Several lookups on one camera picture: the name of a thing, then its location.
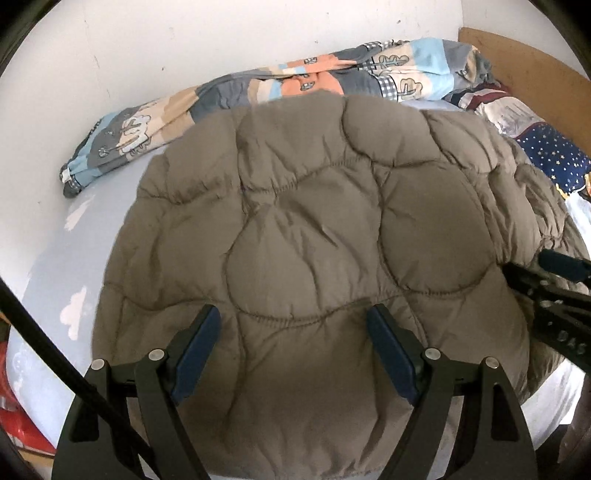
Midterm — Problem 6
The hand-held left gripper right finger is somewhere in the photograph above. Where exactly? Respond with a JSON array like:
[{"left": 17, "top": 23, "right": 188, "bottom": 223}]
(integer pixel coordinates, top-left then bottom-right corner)
[{"left": 366, "top": 304, "right": 539, "bottom": 480}]

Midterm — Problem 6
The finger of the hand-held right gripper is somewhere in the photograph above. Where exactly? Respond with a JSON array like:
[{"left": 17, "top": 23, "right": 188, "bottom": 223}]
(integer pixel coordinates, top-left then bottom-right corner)
[
  {"left": 502, "top": 262, "right": 591, "bottom": 365},
  {"left": 538, "top": 249, "right": 591, "bottom": 282}
]

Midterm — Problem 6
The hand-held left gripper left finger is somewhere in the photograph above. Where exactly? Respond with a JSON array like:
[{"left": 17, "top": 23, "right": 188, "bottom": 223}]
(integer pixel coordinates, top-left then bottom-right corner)
[{"left": 51, "top": 304, "right": 221, "bottom": 480}]

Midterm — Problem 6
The olive quilted jacket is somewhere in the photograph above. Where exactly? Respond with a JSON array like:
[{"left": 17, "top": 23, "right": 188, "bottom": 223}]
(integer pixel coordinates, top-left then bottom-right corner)
[{"left": 91, "top": 90, "right": 591, "bottom": 478}]

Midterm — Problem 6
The navy star print pillow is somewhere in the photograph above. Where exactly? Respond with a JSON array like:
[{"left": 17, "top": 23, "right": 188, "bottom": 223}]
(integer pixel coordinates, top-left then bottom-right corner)
[{"left": 515, "top": 121, "right": 591, "bottom": 199}]

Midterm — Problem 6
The maroon white patterned pillow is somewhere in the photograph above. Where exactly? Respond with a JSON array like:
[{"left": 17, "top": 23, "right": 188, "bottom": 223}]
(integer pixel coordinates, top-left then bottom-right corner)
[{"left": 443, "top": 83, "right": 548, "bottom": 137}]

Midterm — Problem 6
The light blue fleece blanket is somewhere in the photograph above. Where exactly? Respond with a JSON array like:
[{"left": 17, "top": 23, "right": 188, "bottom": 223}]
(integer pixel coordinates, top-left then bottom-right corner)
[{"left": 4, "top": 99, "right": 591, "bottom": 480}]

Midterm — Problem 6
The red plastic bag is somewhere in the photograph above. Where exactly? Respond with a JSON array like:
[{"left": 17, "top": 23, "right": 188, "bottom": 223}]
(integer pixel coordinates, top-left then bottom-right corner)
[{"left": 0, "top": 369, "right": 56, "bottom": 455}]

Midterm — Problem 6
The wooden headboard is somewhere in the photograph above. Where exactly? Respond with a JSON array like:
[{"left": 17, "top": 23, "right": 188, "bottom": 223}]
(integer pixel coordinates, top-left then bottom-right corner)
[{"left": 457, "top": 27, "right": 591, "bottom": 139}]

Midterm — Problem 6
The patchwork printed quilt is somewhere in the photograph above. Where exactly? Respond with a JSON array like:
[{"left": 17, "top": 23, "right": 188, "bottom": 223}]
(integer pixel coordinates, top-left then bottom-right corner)
[{"left": 58, "top": 38, "right": 502, "bottom": 199}]

